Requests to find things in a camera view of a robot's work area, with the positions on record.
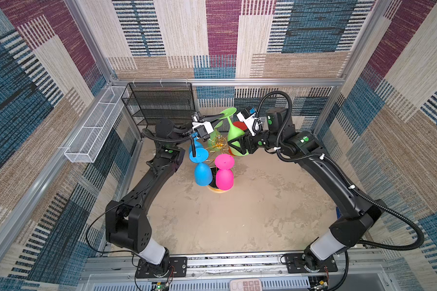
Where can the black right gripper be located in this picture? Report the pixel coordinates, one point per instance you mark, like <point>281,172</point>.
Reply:
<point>247,139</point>

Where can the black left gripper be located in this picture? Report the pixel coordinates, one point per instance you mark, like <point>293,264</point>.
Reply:
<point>201,127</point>

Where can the green wine glass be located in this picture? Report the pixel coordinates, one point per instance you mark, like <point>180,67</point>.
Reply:
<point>212,142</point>
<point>233,133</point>

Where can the red wine glass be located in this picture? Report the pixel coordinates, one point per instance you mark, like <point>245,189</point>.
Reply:
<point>240,125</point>

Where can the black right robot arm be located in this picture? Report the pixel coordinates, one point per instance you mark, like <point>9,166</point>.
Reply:
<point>357,215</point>

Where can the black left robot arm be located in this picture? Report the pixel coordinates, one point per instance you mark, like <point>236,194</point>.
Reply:
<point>126,221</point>

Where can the back blue wine glass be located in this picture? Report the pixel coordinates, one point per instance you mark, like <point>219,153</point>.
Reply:
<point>197,143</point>

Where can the blue wine glass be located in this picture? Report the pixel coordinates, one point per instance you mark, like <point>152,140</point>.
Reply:
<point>202,173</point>
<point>197,143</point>

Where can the gold wine glass rack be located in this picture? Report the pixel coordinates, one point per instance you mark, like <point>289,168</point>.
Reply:
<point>221,148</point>

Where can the pink wine glass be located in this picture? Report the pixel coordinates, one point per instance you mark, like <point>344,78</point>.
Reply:
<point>224,175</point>

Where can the front blue wine glass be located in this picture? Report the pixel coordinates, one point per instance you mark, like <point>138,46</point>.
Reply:
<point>202,173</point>

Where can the pink keypad device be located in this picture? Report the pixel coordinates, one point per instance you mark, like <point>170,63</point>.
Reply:
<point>250,284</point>

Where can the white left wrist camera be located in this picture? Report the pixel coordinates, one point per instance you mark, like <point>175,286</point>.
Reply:
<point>198,119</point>

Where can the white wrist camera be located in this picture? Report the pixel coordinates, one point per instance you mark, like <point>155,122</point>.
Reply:
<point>198,119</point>
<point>249,117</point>

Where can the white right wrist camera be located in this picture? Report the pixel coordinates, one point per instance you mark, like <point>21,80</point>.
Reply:
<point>249,117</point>

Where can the black wire shelf rack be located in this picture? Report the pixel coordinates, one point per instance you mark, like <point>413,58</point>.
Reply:
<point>167,104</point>

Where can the white wire mesh basket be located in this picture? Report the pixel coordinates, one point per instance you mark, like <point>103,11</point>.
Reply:
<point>91,137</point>

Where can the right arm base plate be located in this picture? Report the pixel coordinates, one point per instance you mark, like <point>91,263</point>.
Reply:
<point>297,263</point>

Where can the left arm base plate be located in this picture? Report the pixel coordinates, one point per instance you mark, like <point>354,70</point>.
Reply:
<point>174,267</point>

